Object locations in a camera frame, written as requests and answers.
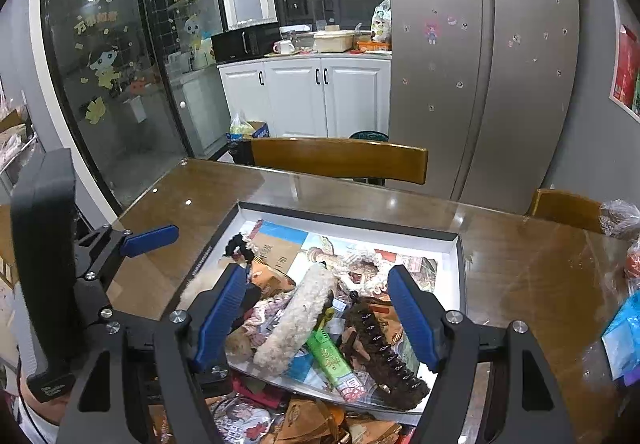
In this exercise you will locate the white base cabinet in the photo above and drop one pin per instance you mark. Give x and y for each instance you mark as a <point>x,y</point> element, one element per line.
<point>295,93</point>

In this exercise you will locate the wooden chair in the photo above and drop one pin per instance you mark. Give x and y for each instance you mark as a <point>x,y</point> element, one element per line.
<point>565,209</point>
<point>340,158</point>

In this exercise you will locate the plastic bag with dark contents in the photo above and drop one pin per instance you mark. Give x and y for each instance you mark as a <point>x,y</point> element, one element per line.
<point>620,219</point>

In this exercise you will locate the red gift box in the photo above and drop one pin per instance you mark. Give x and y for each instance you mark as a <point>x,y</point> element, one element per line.
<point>627,68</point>

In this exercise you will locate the silver refrigerator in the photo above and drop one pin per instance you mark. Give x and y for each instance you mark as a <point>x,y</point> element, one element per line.
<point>475,73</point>

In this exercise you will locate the blue cardboard carton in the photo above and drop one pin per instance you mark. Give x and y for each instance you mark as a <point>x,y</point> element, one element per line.
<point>260,129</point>

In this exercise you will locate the cartoon print packet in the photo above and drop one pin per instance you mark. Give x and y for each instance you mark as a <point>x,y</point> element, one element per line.
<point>245,424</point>

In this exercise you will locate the person's left hand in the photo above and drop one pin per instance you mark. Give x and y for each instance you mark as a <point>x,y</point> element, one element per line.
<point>47,411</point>

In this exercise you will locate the wooden desk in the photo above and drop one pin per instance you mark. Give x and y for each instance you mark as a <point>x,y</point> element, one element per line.
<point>500,249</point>

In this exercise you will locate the orange food box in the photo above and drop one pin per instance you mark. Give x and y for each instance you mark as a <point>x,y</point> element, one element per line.
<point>372,45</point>

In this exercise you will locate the blue tissue pack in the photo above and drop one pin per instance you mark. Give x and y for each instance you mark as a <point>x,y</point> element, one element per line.
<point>622,339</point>

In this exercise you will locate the white scrunchie with charm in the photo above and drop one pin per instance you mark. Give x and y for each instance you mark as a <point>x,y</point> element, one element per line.
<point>367,256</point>

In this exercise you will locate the green tube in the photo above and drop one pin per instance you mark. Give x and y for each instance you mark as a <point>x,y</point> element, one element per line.
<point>332,359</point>

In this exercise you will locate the red patterned packet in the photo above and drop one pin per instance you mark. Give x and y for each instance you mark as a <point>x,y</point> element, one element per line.
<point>255,391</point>

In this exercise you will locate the white fleece hair clip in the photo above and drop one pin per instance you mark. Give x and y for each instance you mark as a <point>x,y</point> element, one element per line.
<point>300,319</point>

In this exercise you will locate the black microwave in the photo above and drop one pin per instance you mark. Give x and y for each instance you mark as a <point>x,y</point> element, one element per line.
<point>235,43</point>

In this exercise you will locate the cream plastic basin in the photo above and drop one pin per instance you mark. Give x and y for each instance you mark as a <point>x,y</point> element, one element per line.
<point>334,41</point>

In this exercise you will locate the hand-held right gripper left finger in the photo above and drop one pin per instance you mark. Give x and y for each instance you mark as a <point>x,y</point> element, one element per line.
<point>220,319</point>

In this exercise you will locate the black trash bin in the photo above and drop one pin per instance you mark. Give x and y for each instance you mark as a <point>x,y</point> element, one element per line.
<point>370,135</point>

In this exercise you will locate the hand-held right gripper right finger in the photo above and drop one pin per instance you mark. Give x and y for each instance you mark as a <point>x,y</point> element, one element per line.
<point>415,319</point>

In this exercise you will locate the white mug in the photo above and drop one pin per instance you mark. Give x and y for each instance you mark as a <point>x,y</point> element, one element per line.
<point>284,47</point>

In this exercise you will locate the brown fluffy hair claw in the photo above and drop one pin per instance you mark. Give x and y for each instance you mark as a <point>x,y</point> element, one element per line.
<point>385,359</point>

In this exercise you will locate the black shallow box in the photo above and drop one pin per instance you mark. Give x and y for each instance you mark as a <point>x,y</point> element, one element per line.
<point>350,225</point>

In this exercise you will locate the glass sliding door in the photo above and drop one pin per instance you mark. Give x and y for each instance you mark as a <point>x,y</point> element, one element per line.
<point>100,98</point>

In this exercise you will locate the black lace-trimmed scrunchie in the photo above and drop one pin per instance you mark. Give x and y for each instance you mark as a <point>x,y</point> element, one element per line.
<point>237,244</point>

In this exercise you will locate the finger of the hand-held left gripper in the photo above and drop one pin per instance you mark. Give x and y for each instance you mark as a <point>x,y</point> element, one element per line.
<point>150,240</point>
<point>220,381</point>

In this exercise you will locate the white plastic bag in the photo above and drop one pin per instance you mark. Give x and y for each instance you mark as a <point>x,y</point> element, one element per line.
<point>381,21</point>

